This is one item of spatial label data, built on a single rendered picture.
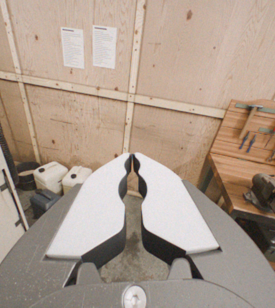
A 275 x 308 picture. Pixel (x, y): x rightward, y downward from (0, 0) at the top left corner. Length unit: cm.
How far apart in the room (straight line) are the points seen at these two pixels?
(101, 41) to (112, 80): 31
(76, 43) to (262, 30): 147
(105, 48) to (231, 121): 127
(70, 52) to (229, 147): 172
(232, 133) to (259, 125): 21
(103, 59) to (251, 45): 118
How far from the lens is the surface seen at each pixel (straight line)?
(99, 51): 167
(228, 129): 161
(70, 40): 181
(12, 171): 118
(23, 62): 215
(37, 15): 200
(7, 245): 136
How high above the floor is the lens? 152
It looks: 29 degrees down
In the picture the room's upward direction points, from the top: 9 degrees clockwise
